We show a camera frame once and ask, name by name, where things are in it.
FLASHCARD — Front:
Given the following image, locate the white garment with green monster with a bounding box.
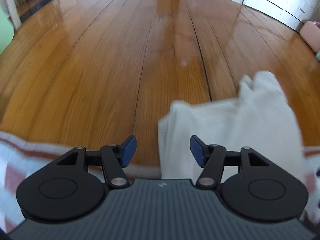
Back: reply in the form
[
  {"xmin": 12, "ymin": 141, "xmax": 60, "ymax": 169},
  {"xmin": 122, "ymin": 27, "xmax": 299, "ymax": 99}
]
[{"xmin": 157, "ymin": 70, "xmax": 307, "ymax": 180}]

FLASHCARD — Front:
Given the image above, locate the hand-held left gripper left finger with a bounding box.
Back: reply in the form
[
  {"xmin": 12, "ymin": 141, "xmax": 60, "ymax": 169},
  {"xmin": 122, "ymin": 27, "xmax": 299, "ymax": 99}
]
[{"xmin": 56, "ymin": 135, "xmax": 137, "ymax": 188}]

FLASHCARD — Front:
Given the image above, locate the striped blanket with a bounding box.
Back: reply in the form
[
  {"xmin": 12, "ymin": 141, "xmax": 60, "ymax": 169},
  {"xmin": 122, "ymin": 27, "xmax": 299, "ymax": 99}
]
[{"xmin": 0, "ymin": 131, "xmax": 320, "ymax": 233}]

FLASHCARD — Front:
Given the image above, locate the pink case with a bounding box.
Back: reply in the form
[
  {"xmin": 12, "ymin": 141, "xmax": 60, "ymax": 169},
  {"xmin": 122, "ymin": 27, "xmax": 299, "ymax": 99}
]
[{"xmin": 300, "ymin": 21, "xmax": 320, "ymax": 54}]

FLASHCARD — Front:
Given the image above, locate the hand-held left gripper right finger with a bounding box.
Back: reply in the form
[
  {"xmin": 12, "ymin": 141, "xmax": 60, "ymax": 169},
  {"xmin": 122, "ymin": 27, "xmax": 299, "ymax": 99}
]
[{"xmin": 190, "ymin": 135, "xmax": 270, "ymax": 187}]

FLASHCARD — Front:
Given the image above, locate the pale green cloth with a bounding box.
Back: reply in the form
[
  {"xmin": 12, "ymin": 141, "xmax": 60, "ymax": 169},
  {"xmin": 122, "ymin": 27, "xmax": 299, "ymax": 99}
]
[{"xmin": 0, "ymin": 5, "xmax": 14, "ymax": 55}]

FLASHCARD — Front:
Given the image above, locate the white cabinet with drawers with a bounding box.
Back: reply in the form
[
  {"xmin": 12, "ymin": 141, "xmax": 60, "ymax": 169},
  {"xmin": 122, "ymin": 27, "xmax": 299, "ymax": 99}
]
[{"xmin": 182, "ymin": 0, "xmax": 320, "ymax": 32}]

